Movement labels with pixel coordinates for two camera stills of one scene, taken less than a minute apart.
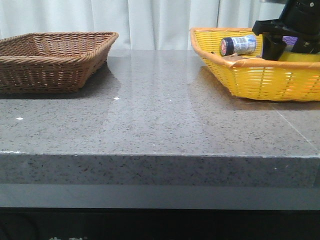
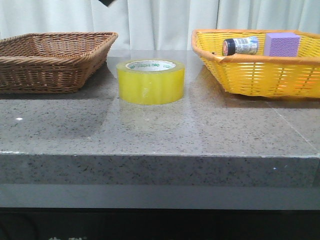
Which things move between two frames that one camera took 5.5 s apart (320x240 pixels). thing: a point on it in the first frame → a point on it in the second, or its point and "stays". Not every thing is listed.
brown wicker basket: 52,62 stays
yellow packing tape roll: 304,57 → 151,81
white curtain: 141,25 stays
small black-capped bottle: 229,46 stays
